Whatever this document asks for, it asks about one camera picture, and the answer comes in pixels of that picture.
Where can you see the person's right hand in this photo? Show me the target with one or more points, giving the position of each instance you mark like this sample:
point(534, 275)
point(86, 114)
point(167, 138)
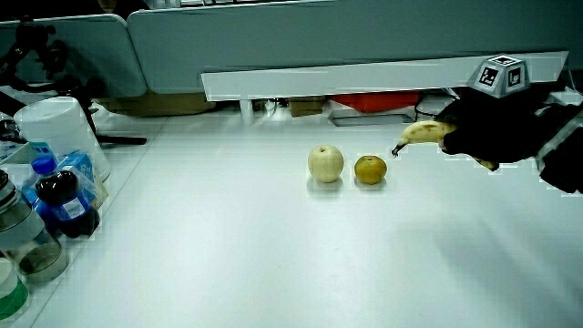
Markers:
point(492, 132)

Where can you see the yellow banana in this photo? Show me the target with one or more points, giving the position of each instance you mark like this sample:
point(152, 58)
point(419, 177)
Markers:
point(424, 132)

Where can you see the person's right forearm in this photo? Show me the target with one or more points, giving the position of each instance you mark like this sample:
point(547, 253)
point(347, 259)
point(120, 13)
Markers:
point(565, 155)

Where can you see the red flat object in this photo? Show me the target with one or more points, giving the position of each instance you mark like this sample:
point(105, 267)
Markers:
point(375, 101)

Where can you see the yellow-brown round pear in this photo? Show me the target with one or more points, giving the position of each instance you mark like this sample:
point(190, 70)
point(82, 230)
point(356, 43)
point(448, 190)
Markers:
point(370, 170)

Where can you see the pale white apple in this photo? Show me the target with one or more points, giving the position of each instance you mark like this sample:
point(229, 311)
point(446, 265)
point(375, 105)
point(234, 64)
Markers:
point(325, 164)

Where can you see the white desk shelf riser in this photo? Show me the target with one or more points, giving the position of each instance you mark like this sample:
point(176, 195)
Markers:
point(328, 81)

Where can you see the small brown cardboard box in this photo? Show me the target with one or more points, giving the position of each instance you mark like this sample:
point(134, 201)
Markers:
point(306, 106)

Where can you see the large grey desk divider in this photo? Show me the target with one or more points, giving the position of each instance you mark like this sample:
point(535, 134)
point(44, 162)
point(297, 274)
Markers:
point(319, 36)

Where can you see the flat brown cardboard sheet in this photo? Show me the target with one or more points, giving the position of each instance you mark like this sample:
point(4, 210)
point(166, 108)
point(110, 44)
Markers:
point(155, 105)

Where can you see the small grey desk divider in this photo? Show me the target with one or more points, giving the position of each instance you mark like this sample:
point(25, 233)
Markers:
point(100, 50)

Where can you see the blue drink carton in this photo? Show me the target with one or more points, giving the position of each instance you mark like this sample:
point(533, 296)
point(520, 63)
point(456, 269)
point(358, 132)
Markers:
point(84, 165)

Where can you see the blue-capped dark drink bottle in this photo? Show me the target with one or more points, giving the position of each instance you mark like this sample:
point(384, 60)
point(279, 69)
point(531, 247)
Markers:
point(64, 196)

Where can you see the white cylindrical container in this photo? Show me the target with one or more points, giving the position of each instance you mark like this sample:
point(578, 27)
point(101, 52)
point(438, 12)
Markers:
point(54, 125)

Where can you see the clear glass jar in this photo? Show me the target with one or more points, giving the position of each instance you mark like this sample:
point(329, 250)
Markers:
point(32, 248)

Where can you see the green and white container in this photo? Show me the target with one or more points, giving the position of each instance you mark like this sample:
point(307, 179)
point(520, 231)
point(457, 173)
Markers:
point(11, 296)

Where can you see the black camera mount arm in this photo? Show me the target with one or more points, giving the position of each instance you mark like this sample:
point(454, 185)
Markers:
point(32, 38)

